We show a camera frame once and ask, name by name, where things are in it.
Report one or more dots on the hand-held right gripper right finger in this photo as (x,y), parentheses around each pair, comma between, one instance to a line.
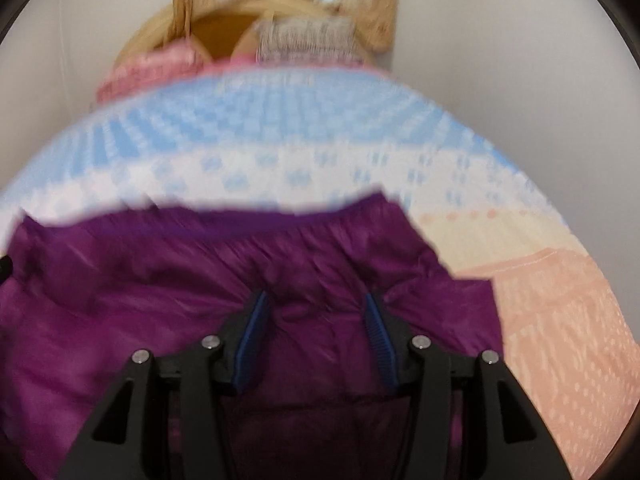
(380,340)

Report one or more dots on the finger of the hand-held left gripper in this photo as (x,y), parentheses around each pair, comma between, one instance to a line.
(4,267)

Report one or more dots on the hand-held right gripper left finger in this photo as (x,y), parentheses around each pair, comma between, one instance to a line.
(247,340)

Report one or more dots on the purple hooded puffer jacket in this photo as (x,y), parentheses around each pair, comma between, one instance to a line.
(150,285)

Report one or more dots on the polka dot bed cover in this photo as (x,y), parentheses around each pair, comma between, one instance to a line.
(300,160)

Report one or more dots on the pink folded quilt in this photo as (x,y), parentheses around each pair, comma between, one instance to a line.
(150,70)

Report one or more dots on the striped patterned pillow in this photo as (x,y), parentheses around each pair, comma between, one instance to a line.
(305,40)

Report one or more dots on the cream wooden headboard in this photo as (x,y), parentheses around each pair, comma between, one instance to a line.
(215,30)

